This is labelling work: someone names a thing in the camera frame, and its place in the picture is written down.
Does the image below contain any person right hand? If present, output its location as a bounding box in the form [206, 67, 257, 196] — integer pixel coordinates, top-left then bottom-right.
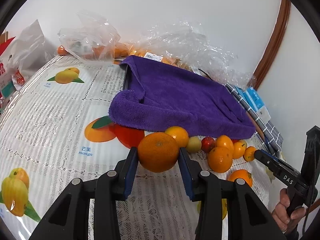
[271, 187, 307, 234]

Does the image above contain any orange behind left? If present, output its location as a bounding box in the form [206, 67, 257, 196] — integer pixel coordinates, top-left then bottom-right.
[164, 126, 189, 147]

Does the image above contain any clear plastic bag of oranges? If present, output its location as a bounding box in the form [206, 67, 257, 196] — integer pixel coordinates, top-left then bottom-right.
[114, 21, 255, 90]

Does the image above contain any small clear plastic bag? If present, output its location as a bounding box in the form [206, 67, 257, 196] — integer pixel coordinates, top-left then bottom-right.
[58, 10, 120, 64]

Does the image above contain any fruit print tablecloth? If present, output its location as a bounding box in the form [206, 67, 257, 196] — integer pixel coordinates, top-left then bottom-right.
[0, 55, 288, 240]

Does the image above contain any oblong orange fruit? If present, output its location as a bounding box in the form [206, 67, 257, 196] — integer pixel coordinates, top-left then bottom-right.
[215, 135, 234, 154]

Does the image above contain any yellowish small fruit right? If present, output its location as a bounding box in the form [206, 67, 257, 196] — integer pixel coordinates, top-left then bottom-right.
[239, 140, 247, 148]

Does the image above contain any purple towel on tray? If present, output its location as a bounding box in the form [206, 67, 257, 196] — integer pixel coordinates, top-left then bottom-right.
[108, 56, 255, 139]

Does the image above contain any orange with stem front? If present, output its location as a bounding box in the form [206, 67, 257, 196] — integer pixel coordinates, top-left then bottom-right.
[227, 169, 253, 187]

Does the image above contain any grey plastic bag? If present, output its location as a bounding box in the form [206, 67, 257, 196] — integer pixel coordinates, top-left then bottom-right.
[1, 20, 53, 90]

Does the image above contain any grey checked folded cloth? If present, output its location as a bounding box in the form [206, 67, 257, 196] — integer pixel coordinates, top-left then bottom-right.
[225, 84, 284, 158]

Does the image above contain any red paper gift bag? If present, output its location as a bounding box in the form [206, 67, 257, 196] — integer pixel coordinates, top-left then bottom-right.
[0, 31, 15, 55]

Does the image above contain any blue tissue pack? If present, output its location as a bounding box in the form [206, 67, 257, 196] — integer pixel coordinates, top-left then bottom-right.
[244, 87, 271, 123]

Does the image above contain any yellow-green small fruit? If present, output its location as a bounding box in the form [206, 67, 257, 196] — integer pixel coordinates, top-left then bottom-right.
[186, 137, 202, 153]

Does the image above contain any small red fruit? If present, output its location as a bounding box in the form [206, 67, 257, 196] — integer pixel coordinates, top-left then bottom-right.
[201, 137, 215, 153]

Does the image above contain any small orange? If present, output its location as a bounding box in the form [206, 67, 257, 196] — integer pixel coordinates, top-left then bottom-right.
[243, 146, 256, 162]

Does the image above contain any medium orange with stem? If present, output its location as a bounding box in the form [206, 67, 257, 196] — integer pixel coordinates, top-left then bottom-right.
[233, 141, 246, 159]

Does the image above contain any brown wooden door frame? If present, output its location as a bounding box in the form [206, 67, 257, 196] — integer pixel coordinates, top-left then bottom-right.
[253, 0, 291, 90]

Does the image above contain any large orange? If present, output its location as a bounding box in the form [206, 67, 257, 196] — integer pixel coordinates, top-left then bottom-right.
[207, 147, 233, 173]
[137, 132, 179, 173]

